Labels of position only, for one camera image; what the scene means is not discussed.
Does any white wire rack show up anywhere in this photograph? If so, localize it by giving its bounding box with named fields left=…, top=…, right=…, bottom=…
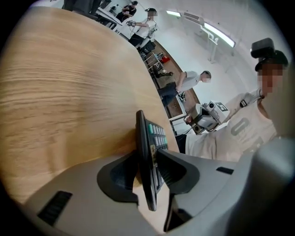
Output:
left=147, top=52, right=165, bottom=72

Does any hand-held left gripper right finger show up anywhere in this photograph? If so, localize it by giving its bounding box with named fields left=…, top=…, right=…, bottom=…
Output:
left=157, top=148, right=200, bottom=232

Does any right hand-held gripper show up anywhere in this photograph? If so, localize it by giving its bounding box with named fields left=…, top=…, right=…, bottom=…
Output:
left=183, top=100, right=231, bottom=136

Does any white box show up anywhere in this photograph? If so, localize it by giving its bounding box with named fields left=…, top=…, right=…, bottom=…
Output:
left=167, top=94, right=188, bottom=121

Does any black head-mounted camera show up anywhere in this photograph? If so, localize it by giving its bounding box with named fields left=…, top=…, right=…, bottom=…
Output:
left=250, top=37, right=277, bottom=60

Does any black calculator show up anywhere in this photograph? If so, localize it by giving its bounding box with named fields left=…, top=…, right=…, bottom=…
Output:
left=135, top=110, right=169, bottom=212

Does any long ceiling light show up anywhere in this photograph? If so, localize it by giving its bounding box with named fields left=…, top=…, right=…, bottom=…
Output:
left=203, top=22, right=236, bottom=48

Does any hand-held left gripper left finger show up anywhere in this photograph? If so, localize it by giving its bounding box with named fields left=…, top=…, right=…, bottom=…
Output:
left=96, top=149, right=139, bottom=204

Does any person's white shirt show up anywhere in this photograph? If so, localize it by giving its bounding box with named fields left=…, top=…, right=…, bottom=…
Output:
left=185, top=88, right=281, bottom=162

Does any white pipe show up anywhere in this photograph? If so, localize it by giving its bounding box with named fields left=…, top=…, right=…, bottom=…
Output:
left=207, top=32, right=218, bottom=63

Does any white air conditioner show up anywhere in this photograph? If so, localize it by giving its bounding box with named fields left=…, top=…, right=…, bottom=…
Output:
left=183, top=12, right=206, bottom=26

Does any person's head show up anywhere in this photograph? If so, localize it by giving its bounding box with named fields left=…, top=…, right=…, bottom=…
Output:
left=254, top=62, right=286, bottom=120

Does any white desk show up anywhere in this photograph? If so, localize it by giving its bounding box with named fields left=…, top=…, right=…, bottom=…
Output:
left=96, top=8, right=124, bottom=30

